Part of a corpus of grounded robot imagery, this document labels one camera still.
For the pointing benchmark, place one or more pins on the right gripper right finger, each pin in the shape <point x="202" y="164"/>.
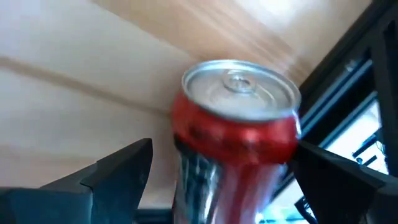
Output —
<point x="348" y="199"/>

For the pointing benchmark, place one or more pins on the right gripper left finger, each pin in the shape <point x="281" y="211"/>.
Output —
<point x="77" y="202"/>

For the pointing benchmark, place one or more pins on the red cola can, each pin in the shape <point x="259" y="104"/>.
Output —
<point x="236" y="140"/>

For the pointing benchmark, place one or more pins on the black aluminium frame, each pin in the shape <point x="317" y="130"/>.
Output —
<point x="382" y="62"/>

